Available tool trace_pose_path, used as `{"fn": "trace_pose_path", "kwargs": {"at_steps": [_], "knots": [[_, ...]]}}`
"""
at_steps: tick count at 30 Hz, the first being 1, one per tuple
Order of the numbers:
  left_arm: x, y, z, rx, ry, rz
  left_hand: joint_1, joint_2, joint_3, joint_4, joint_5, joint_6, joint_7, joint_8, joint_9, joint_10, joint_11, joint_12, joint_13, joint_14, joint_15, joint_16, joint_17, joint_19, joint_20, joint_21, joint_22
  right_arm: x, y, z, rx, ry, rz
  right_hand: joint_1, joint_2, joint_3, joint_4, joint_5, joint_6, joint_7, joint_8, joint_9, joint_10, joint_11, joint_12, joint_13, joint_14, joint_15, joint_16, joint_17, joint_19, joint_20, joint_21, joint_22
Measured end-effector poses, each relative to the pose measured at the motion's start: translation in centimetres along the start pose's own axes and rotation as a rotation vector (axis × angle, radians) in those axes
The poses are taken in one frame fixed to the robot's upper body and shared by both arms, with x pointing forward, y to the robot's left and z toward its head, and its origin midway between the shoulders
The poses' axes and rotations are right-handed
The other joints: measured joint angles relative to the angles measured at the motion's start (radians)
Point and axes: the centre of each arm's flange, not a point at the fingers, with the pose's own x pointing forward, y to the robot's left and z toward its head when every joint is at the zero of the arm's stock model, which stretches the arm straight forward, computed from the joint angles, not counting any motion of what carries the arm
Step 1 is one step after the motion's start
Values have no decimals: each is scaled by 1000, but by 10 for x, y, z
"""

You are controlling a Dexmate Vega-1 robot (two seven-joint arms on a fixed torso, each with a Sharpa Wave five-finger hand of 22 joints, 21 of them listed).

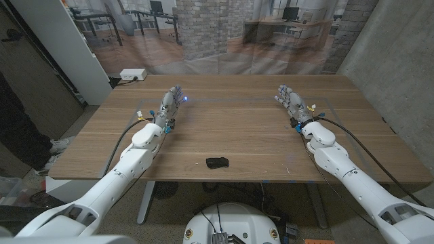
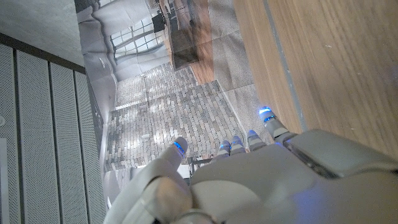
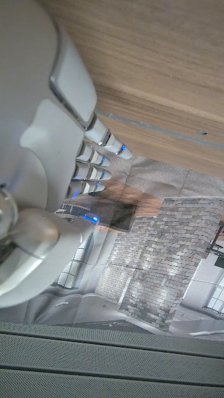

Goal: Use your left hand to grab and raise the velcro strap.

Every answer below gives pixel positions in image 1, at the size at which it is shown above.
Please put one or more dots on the clear plastic bin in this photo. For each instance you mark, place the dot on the clear plastic bin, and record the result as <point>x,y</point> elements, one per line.
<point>8,189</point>

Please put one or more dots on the white low box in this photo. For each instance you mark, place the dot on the white low box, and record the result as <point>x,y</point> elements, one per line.
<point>64,189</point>

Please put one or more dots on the white sneaker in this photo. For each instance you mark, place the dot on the white sneaker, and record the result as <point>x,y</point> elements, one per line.
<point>60,145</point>
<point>47,166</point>

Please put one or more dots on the person in dark trousers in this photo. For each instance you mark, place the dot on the person in dark trousers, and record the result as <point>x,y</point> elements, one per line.
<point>17,135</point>

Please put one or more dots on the printed office backdrop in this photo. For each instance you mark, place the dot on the printed office backdrop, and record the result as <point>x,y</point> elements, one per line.
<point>203,34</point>

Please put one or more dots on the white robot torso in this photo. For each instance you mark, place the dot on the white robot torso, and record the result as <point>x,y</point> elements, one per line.
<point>234,220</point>

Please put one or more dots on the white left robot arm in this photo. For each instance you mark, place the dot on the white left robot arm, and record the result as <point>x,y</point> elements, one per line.
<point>112,183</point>

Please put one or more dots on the white power strip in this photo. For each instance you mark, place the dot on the white power strip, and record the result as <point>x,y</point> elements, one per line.
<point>133,74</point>

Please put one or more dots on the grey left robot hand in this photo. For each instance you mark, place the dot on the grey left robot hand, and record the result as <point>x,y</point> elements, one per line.
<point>167,105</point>

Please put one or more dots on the orange flat item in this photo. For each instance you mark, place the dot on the orange flat item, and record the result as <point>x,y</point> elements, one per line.
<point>318,242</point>

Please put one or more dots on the black round fan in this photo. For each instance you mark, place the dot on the black round fan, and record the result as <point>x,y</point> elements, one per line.
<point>165,189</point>

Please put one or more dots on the silver finned module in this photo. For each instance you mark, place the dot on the silver finned module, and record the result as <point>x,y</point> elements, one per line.
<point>219,238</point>

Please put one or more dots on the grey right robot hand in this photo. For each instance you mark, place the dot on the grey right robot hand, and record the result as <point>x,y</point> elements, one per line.
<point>295,103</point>

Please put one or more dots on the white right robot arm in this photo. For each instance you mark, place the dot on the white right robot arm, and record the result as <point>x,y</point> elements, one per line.
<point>356,183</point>

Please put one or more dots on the dark brown door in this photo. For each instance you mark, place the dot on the dark brown door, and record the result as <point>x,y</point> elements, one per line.
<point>34,84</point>

